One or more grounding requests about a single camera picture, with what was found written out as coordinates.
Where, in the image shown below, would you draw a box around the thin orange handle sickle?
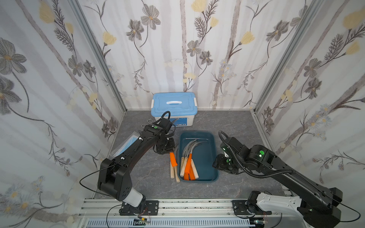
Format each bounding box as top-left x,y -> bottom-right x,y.
189,167 -> 195,181

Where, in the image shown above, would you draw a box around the wooden handle sickle group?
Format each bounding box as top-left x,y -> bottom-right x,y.
180,140 -> 197,176

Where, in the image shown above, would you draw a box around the orange handle sickle group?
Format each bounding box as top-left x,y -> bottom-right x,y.
183,173 -> 190,181

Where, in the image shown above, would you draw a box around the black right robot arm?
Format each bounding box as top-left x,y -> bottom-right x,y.
213,131 -> 343,228

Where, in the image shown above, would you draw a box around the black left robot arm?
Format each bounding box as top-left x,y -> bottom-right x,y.
97,116 -> 175,214

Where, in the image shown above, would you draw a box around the white storage box blue lid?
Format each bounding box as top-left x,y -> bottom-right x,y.
151,92 -> 197,127

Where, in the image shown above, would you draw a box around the teal plastic storage bin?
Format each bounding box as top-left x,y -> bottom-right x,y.
177,131 -> 219,183

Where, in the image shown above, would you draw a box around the bagged blue face masks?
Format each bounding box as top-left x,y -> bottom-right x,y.
111,132 -> 140,158

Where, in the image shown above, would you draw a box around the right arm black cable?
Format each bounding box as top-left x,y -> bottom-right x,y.
218,130 -> 362,228

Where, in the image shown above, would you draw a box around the wooden handle sickle beside bin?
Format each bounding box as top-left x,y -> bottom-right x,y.
174,166 -> 181,183

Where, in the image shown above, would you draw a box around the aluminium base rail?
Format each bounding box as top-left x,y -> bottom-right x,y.
76,182 -> 318,228

